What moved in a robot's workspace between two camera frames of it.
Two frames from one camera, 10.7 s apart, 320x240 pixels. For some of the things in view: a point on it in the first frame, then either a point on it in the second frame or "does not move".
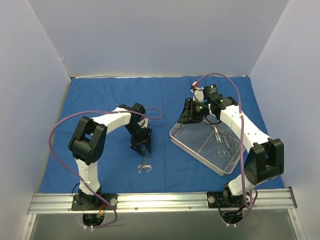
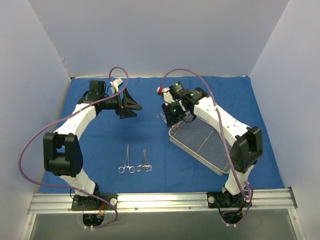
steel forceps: [148, 167] does not move
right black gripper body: [188, 110] -> [169, 116]
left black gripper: [141, 139] -> [122, 104]
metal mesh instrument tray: [212, 145] does not move
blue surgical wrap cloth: [169, 167] does not move
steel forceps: [217, 155] -> [131, 169]
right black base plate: [222, 199] does not move
